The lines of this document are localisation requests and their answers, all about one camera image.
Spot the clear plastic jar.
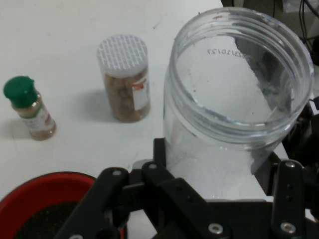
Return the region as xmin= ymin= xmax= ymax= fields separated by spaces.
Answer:
xmin=163 ymin=7 xmax=315 ymax=202

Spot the red bowl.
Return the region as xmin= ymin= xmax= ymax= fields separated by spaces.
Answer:
xmin=0 ymin=170 xmax=128 ymax=239

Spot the green-capped spice bottle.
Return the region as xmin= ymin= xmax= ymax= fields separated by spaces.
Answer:
xmin=2 ymin=76 xmax=57 ymax=141

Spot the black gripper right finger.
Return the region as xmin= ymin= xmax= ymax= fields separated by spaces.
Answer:
xmin=254 ymin=150 xmax=310 ymax=239

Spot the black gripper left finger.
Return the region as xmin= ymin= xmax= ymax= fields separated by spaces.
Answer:
xmin=53 ymin=138 xmax=225 ymax=239

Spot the white-lidded spice jar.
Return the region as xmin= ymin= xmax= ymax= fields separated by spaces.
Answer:
xmin=96 ymin=34 xmax=152 ymax=123

